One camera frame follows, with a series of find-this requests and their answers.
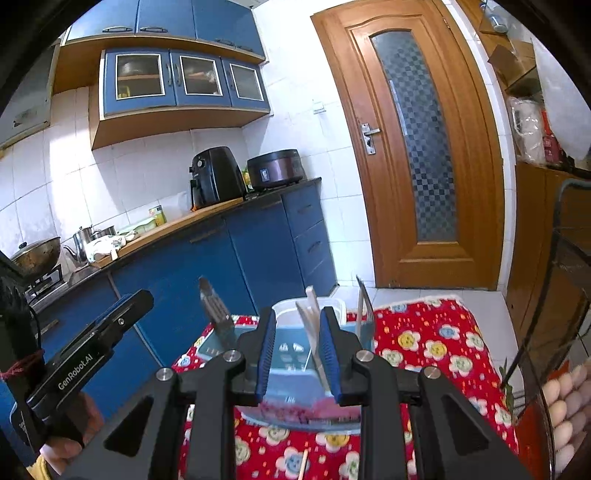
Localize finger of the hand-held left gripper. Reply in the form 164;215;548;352
90;290;155;344

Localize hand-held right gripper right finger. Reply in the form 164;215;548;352
320;305;532;480

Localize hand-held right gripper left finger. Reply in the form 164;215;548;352
60;307;278;480

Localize light blue utensil holder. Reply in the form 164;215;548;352
194;298;377;435

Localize cream chopstick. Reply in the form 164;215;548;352
305;285;333;398

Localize metal table knife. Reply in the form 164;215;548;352
355;275;377;354

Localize person's left hand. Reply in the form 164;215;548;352
39;392;107;469

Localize white cloth on counter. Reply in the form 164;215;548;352
85;231;139;264

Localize metal kettle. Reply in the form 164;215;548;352
62;226;93;268

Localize gas stove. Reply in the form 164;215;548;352
23;265;70;301

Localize blue base cabinets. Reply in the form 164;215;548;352
0;178;338;462

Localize red smiley flower tablecloth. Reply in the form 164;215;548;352
173;298;520;480

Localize metal wok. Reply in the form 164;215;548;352
9;236;63;278

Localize black air fryer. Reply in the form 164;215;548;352
188;146;245;210

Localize green leafy vegetable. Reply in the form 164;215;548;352
500;359;516;409

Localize dark rice cooker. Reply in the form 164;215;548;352
246;148;306;190

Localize wooden door with glass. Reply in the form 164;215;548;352
310;0;506;291

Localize blue glass door cabinet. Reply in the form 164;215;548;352
90;46;273;151

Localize wooden side cabinet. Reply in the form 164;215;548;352
505;161;591;333

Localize pile of brown eggs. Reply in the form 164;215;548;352
540;362;591;474

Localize grey range hood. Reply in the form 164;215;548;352
0;44;54;148

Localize blue upper cabinets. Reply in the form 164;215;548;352
60;0;269;63

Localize clear plastic bag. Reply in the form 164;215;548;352
507;96;546;164

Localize red package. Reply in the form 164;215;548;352
540;110;565;167

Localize cardboard box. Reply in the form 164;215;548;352
487;39;539;88

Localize white plastic bag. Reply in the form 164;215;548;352
531;37;591;162

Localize clear plastic bottle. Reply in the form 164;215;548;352
480;0;509;33

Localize metal door handle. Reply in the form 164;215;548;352
359;122;384;155

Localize black wire rack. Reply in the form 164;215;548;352
515;178;591;480

